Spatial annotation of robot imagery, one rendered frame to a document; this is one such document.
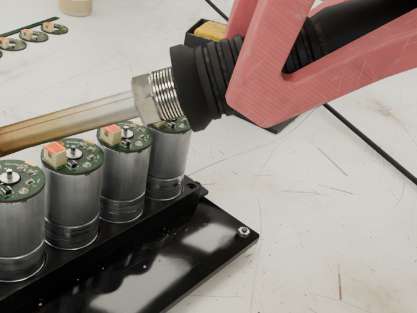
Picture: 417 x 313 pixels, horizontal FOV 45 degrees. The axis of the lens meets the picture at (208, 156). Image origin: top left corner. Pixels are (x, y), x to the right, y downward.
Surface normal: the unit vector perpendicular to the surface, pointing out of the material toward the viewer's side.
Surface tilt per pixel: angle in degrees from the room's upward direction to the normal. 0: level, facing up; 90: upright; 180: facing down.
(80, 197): 90
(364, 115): 0
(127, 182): 90
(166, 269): 0
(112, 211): 90
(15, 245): 90
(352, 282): 0
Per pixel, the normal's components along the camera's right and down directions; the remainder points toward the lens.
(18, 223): 0.52, 0.54
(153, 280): 0.18, -0.82
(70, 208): 0.20, 0.57
